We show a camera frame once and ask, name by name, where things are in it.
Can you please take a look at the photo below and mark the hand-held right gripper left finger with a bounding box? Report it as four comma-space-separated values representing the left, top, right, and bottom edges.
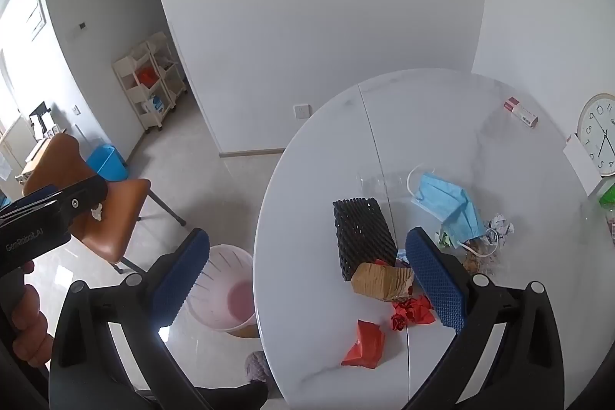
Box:
48, 227, 212, 410

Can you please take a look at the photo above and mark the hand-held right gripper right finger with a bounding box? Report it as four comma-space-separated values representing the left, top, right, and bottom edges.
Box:
405, 226, 567, 410

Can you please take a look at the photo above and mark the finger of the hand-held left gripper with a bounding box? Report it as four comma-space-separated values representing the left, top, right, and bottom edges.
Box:
0, 174, 109, 227

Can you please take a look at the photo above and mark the red paper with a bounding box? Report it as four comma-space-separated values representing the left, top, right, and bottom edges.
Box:
390, 295, 436, 332

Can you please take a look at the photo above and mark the pink trash bin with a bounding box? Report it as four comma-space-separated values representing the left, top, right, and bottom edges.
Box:
186, 244, 257, 333

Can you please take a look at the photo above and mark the tan paper wrapper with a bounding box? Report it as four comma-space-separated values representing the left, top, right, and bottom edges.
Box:
352, 262, 415, 302

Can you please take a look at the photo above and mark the blue face mask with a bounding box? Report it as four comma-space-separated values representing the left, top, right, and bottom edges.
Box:
407, 166, 500, 259

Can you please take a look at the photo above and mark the black foam net sleeve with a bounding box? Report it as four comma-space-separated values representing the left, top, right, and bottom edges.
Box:
332, 197, 399, 282

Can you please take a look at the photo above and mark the red foil packet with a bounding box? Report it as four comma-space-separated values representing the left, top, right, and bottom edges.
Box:
341, 320, 386, 369

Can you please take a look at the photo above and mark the person's left hand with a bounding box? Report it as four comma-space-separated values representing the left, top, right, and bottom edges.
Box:
10, 260, 55, 362

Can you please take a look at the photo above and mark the brown chair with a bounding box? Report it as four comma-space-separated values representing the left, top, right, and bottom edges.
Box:
22, 132, 187, 275

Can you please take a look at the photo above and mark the blue plastic bin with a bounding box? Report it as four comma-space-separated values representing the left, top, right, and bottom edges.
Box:
86, 144, 128, 181

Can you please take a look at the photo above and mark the white crumpled paper ball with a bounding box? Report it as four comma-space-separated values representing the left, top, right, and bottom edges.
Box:
485, 214, 515, 244

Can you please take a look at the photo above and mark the black monitor stand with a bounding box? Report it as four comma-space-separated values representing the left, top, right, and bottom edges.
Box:
29, 101, 53, 128

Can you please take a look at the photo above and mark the cream rolling shelf cart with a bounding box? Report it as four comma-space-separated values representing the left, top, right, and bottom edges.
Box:
112, 42, 170, 133
146, 32, 189, 109

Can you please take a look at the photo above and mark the clear plastic wrapper on table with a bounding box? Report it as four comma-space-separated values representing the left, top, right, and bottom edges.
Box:
356, 172, 414, 199

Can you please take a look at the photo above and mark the grey fuzzy slipper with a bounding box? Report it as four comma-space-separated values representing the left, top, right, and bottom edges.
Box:
244, 350, 272, 384

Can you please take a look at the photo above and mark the person's black-trousered leg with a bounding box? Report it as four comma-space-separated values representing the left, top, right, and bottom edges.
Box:
192, 380, 270, 410

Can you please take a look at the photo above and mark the white card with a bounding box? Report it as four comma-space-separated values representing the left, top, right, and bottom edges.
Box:
563, 134, 602, 197

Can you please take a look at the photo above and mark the pink and white box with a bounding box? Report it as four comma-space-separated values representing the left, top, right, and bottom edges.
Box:
504, 96, 539, 128

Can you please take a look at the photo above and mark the white wall panel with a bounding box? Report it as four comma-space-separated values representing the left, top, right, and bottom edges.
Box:
24, 0, 47, 36

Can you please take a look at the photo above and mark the round wall clock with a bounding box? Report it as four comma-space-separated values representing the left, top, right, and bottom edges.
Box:
577, 93, 615, 177

